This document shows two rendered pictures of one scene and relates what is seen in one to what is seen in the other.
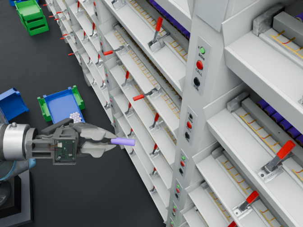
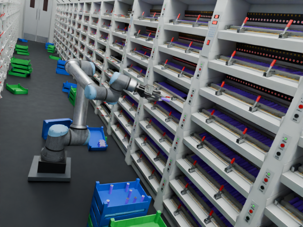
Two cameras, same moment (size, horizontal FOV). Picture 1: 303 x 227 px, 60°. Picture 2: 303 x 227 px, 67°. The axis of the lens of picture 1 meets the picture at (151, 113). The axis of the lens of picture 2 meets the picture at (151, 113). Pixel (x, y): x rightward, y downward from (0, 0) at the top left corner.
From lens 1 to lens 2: 1.20 m
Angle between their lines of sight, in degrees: 32
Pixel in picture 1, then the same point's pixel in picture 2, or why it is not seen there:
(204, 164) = (195, 114)
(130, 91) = (154, 110)
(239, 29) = (212, 56)
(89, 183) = (106, 174)
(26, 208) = (68, 172)
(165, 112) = (178, 103)
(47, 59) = not seen: hidden behind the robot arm
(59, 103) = (92, 134)
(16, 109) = not seen: hidden behind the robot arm
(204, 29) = (203, 58)
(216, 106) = (203, 83)
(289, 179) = (223, 95)
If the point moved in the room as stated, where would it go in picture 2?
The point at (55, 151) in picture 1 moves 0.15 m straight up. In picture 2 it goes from (146, 88) to (151, 66)
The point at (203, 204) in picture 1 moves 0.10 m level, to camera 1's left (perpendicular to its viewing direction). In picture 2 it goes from (190, 140) to (176, 137)
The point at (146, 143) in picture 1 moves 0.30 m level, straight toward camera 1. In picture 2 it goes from (157, 137) to (159, 153)
